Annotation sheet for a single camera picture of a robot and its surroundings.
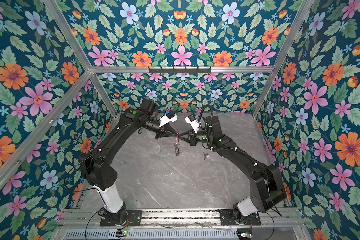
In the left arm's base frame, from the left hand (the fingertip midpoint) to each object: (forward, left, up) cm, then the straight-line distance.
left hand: (177, 130), depth 71 cm
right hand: (0, -1, -4) cm, 4 cm away
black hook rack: (+43, -2, +6) cm, 43 cm away
